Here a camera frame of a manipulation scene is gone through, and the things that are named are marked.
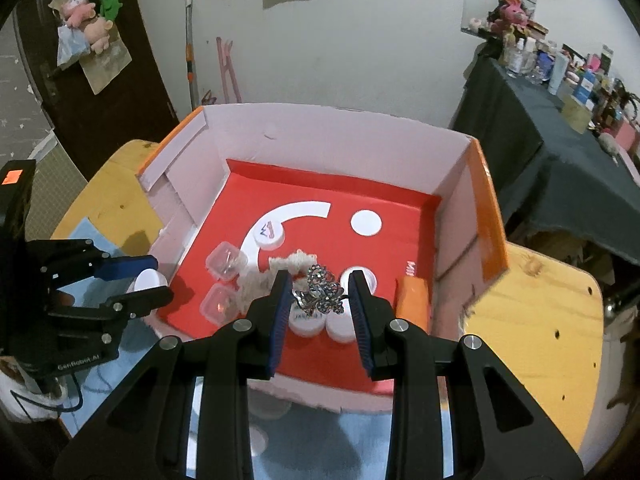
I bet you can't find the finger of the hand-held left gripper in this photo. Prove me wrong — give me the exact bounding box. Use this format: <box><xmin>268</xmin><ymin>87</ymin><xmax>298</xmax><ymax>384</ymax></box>
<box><xmin>99</xmin><ymin>285</ymin><xmax>175</xmax><ymax>322</ymax></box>
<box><xmin>59</xmin><ymin>254</ymin><xmax>160</xmax><ymax>292</ymax></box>

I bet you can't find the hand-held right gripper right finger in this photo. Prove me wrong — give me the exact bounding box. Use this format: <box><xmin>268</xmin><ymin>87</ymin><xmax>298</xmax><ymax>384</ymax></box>
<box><xmin>348</xmin><ymin>270</ymin><xmax>586</xmax><ymax>480</ymax></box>

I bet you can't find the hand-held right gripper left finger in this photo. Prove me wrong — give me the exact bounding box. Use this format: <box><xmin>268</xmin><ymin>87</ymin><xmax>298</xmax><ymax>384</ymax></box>
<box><xmin>52</xmin><ymin>270</ymin><xmax>294</xmax><ymax>480</ymax></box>

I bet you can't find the white jar lid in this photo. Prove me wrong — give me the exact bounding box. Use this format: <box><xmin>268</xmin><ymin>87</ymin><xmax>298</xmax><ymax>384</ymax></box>
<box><xmin>325</xmin><ymin>310</ymin><xmax>358</xmax><ymax>345</ymax></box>
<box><xmin>289</xmin><ymin>307</ymin><xmax>328</xmax><ymax>337</ymax></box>
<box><xmin>248</xmin><ymin>422</ymin><xmax>268</xmax><ymax>458</ymax></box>
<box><xmin>132</xmin><ymin>269</ymin><xmax>168</xmax><ymax>293</ymax></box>

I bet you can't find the orange rectangular block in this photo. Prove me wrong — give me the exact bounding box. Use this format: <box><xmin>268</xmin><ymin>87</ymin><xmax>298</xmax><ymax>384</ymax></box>
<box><xmin>396</xmin><ymin>276</ymin><xmax>431</xmax><ymax>333</ymax></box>

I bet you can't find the cream knitted scrunchie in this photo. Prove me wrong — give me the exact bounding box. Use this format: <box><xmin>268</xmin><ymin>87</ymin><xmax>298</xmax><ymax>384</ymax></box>
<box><xmin>239</xmin><ymin>249</ymin><xmax>313</xmax><ymax>313</ymax></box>

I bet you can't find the clear plastic case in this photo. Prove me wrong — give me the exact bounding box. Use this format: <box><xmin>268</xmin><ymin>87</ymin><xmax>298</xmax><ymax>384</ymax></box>
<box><xmin>205</xmin><ymin>241</ymin><xmax>248</xmax><ymax>281</ymax></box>
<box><xmin>199</xmin><ymin>284</ymin><xmax>241</xmax><ymax>326</ymax></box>

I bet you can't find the white lid red blue logo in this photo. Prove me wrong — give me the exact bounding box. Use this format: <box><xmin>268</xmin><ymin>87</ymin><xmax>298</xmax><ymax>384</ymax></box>
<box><xmin>251</xmin><ymin>219</ymin><xmax>287</xmax><ymax>251</ymax></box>

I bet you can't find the orange cardboard box red inside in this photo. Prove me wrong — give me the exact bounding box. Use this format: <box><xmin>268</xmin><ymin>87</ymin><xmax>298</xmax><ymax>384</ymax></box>
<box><xmin>136</xmin><ymin>102</ymin><xmax>510</xmax><ymax>413</ymax></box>

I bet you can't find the blue fluffy towel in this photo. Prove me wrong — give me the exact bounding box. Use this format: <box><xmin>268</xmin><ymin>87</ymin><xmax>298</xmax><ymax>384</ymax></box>
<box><xmin>60</xmin><ymin>217</ymin><xmax>396</xmax><ymax>480</ymax></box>

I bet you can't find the dark wooden door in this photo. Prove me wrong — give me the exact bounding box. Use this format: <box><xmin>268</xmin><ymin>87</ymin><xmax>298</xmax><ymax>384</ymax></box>
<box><xmin>0</xmin><ymin>0</ymin><xmax>181</xmax><ymax>181</ymax></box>

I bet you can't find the brown paper bag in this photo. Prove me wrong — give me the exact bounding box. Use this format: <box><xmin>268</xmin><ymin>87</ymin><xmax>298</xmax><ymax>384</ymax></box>
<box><xmin>80</xmin><ymin>40</ymin><xmax>133</xmax><ymax>95</ymax></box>

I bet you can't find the orange and white mop pole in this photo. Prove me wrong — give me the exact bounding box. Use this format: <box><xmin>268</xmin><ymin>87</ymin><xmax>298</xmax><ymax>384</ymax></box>
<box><xmin>184</xmin><ymin>0</ymin><xmax>200</xmax><ymax>111</ymax></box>

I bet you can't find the pale blue plastic bag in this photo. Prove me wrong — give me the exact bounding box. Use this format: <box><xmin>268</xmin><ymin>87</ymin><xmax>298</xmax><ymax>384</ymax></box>
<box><xmin>56</xmin><ymin>25</ymin><xmax>91</xmax><ymax>68</ymax></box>

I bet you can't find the pink plush toy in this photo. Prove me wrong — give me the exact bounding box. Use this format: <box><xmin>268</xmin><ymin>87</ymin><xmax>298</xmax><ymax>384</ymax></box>
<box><xmin>82</xmin><ymin>16</ymin><xmax>115</xmax><ymax>56</ymax></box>
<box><xmin>62</xmin><ymin>0</ymin><xmax>97</xmax><ymax>28</ymax></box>

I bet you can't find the dark cloth covered table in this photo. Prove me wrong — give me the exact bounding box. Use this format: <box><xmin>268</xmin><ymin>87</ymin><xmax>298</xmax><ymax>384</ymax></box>
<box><xmin>450</xmin><ymin>42</ymin><xmax>640</xmax><ymax>261</ymax></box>

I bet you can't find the grey stone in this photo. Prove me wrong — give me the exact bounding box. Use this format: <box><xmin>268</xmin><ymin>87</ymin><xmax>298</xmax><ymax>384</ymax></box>
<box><xmin>597</xmin><ymin>132</ymin><xmax>621</xmax><ymax>161</ymax></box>

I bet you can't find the cluster of cosmetic bottles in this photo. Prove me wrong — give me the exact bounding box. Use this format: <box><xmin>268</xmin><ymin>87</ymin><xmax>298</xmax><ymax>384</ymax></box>
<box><xmin>500</xmin><ymin>30</ymin><xmax>640</xmax><ymax>126</ymax></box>

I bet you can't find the pink box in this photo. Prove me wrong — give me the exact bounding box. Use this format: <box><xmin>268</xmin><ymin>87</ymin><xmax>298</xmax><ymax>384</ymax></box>
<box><xmin>615</xmin><ymin>122</ymin><xmax>638</xmax><ymax>151</ymax></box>

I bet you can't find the pink bunny plush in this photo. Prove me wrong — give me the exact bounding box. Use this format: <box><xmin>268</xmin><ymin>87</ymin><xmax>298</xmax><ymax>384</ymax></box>
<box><xmin>492</xmin><ymin>0</ymin><xmax>531</xmax><ymax>33</ymax></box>

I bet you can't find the black cable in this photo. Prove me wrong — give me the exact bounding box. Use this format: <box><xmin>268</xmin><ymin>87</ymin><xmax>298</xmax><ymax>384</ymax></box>
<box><xmin>10</xmin><ymin>375</ymin><xmax>81</xmax><ymax>416</ymax></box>

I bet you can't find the pink wall sticker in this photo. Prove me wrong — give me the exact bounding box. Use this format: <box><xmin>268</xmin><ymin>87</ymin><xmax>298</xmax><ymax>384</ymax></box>
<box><xmin>216</xmin><ymin>36</ymin><xmax>243</xmax><ymax>103</ymax></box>

